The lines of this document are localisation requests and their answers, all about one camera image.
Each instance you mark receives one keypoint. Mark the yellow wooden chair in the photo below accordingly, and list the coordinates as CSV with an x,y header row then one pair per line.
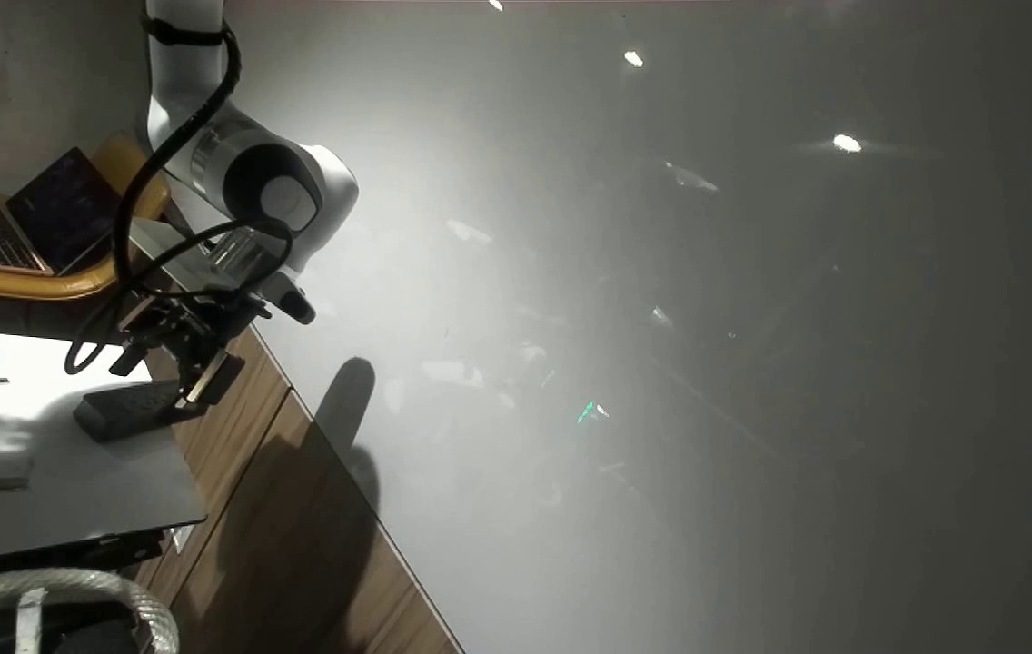
x,y
29,289

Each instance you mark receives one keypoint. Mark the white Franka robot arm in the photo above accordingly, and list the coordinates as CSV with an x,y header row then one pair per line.
x,y
311,183

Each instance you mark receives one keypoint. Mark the large white whiteboard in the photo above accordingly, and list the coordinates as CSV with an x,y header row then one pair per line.
x,y
720,364

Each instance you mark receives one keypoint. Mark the white table at right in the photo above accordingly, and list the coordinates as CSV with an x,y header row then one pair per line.
x,y
68,484

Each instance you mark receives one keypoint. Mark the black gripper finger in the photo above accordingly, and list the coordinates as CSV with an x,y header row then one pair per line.
x,y
144,354
209,382

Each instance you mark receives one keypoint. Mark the open dark laptop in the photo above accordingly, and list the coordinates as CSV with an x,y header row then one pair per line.
x,y
45,213

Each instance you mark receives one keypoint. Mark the black felt whiteboard duster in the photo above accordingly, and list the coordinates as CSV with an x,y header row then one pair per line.
x,y
128,414

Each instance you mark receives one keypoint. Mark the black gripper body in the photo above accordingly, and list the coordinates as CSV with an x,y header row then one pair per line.
x,y
201,320

